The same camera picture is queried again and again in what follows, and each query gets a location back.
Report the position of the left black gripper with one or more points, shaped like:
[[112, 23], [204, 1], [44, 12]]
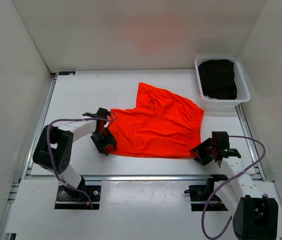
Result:
[[110, 140]]

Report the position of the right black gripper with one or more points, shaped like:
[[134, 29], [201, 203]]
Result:
[[202, 159]]

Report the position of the orange shorts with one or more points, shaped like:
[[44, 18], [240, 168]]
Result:
[[162, 125]]

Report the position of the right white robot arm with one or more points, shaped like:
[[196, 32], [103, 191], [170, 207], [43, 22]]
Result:
[[254, 215]]

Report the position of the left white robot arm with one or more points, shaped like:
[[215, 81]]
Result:
[[54, 148]]

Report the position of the black shorts in basket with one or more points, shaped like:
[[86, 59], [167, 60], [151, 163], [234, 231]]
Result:
[[217, 79]]

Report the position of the white plastic basket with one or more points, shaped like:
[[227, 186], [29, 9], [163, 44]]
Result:
[[243, 94]]

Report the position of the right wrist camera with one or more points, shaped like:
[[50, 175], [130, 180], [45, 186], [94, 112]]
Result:
[[220, 139]]

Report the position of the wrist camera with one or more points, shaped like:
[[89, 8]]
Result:
[[220, 139], [101, 113]]

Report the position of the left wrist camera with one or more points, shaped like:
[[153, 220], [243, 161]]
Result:
[[101, 113]]

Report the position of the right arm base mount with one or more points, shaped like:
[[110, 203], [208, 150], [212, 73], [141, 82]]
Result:
[[199, 193]]

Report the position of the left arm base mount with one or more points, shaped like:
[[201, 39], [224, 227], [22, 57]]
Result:
[[67, 199]]

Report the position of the aluminium frame rail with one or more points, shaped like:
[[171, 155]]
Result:
[[256, 176]]

